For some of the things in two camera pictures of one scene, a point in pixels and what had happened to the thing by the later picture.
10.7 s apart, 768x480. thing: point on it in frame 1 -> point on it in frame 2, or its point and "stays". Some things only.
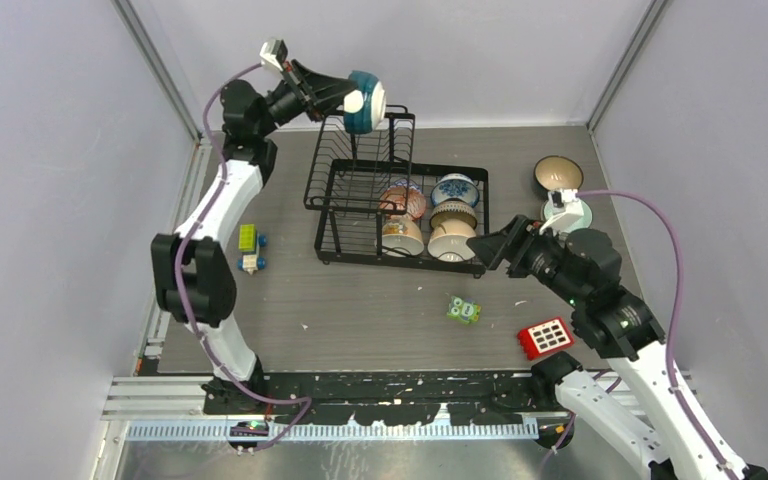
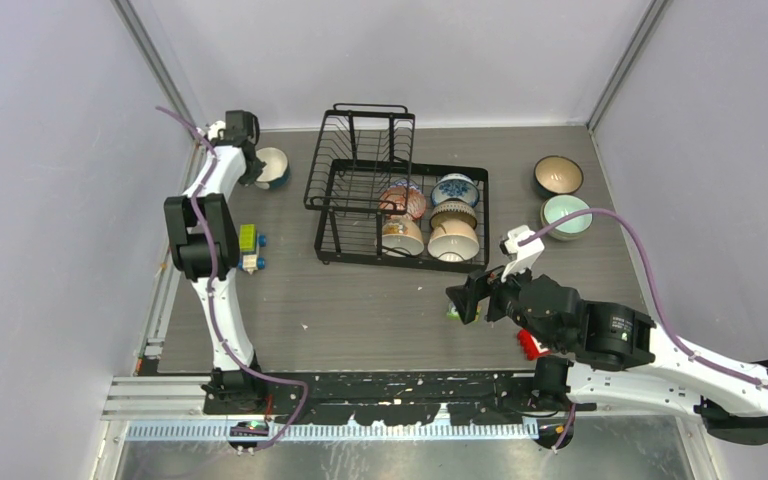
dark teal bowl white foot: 372,111 -> 277,170
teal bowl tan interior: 556,172 stays
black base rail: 479,398 stays
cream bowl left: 404,235 stays
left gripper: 325,94 -> 254,174
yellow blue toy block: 249,242 stays
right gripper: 521,235 -> 463,296
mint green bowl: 550,211 stays
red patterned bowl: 403,198 stays
